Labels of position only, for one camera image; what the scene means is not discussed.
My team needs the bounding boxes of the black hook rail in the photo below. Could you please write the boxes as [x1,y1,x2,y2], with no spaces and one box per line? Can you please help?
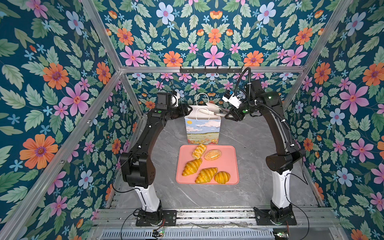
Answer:
[179,66,243,75]

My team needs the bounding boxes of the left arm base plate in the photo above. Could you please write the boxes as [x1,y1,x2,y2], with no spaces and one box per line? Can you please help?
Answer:
[136,210,178,227]

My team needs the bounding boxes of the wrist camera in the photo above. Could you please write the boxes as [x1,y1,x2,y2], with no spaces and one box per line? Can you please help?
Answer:
[222,91,242,109]
[156,91,181,110]

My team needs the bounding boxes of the croissant left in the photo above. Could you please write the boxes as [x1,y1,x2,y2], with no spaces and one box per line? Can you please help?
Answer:
[182,159,203,177]

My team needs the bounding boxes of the croissant centre bottom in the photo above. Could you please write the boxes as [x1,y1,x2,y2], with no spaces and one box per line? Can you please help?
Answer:
[195,168,218,184]

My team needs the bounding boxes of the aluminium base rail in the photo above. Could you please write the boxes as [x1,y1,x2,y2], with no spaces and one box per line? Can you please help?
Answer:
[88,206,348,240]

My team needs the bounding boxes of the oval seeded bread roll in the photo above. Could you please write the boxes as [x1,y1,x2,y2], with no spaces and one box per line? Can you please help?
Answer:
[204,150,222,161]

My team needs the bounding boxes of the small croissant top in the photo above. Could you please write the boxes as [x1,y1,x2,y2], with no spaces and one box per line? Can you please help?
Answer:
[192,144,207,160]

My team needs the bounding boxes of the round striped bun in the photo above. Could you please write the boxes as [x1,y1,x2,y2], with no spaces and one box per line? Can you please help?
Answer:
[214,171,231,184]

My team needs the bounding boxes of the pink rectangular tray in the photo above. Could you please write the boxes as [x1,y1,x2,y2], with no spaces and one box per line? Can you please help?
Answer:
[176,145,240,185]

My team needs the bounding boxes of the painted landscape paper bag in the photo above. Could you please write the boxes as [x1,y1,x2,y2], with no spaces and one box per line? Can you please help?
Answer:
[185,93,221,145]

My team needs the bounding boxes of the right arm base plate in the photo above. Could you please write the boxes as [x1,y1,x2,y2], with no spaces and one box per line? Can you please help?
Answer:
[253,205,297,226]

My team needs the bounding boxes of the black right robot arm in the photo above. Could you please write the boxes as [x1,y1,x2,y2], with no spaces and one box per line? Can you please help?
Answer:
[223,80,305,210]

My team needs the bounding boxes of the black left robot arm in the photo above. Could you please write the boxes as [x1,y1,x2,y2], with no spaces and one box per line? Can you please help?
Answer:
[120,104,193,213]

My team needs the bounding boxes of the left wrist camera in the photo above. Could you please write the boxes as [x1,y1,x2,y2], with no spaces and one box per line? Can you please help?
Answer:
[156,91,181,110]

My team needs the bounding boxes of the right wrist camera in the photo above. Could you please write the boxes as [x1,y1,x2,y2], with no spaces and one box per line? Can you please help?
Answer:
[222,91,242,109]

